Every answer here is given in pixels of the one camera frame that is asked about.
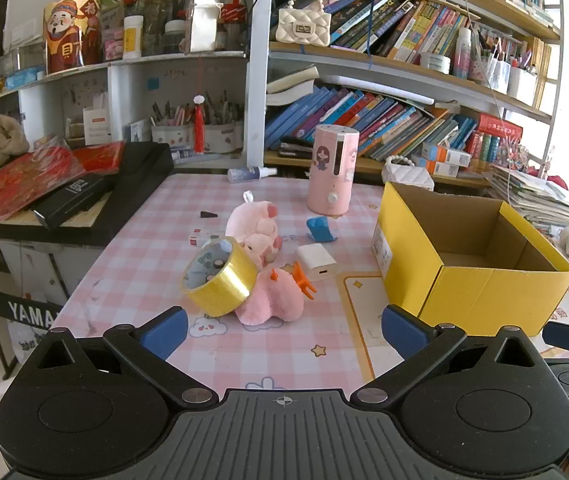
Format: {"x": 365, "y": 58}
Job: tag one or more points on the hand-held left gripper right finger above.
{"x": 404, "y": 332}

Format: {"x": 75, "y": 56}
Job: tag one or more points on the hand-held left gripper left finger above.
{"x": 164, "y": 334}

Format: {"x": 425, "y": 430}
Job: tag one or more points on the yellow tape roll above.
{"x": 229, "y": 280}

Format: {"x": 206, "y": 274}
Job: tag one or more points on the yellow cardboard box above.
{"x": 489, "y": 300}

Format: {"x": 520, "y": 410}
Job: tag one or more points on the pink duck plush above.
{"x": 269, "y": 302}

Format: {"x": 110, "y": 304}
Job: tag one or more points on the white charger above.
{"x": 314, "y": 260}

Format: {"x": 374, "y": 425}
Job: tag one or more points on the small blue handheld fan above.
{"x": 320, "y": 230}

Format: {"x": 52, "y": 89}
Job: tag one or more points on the pink pig plush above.
{"x": 254, "y": 225}

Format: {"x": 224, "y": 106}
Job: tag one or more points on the pink checked tablecloth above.
{"x": 129, "y": 270}

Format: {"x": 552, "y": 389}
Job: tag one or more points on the small black object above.
{"x": 208, "y": 215}

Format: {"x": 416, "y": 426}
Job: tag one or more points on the stack of papers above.
{"x": 534, "y": 195}

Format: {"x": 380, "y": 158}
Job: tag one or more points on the black keyboard case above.
{"x": 137, "y": 180}

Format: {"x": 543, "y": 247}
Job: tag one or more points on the white quilted purse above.
{"x": 407, "y": 176}

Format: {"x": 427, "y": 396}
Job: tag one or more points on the long black box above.
{"x": 69, "y": 200}

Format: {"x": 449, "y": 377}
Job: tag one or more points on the orange white carton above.
{"x": 437, "y": 167}
{"x": 447, "y": 155}

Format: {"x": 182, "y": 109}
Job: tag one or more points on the pink humidifier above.
{"x": 329, "y": 175}

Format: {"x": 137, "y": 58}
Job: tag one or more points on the small spray bottle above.
{"x": 249, "y": 174}

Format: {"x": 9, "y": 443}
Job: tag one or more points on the small red foil packet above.
{"x": 99, "y": 157}

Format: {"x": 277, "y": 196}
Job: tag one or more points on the white pen holder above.
{"x": 170, "y": 132}
{"x": 222, "y": 135}

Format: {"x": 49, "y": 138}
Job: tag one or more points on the red tassel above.
{"x": 198, "y": 127}

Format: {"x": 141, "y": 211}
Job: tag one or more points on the large red foil packet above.
{"x": 19, "y": 180}

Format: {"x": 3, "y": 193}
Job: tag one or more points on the red book box set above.
{"x": 494, "y": 135}

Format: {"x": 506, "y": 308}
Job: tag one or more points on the row of slanted books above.
{"x": 364, "y": 120}

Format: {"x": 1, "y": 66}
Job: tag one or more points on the white round tin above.
{"x": 434, "y": 63}

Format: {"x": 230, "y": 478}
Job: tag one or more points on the white metal bookshelf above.
{"x": 257, "y": 60}

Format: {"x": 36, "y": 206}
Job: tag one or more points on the white bottle yellow label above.
{"x": 133, "y": 37}

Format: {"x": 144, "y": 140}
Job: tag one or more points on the row of colourful books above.
{"x": 404, "y": 25}

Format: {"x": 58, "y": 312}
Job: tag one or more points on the cream quilted purse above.
{"x": 302, "y": 25}

